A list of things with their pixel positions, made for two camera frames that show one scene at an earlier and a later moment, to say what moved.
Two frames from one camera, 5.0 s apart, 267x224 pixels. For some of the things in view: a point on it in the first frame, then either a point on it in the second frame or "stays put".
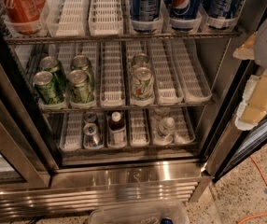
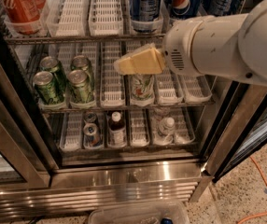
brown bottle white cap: x=117 y=130 stays put
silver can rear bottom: x=90 y=118 stays put
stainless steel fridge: x=110 y=96 stays put
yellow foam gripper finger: x=246 y=51 to x=149 y=61
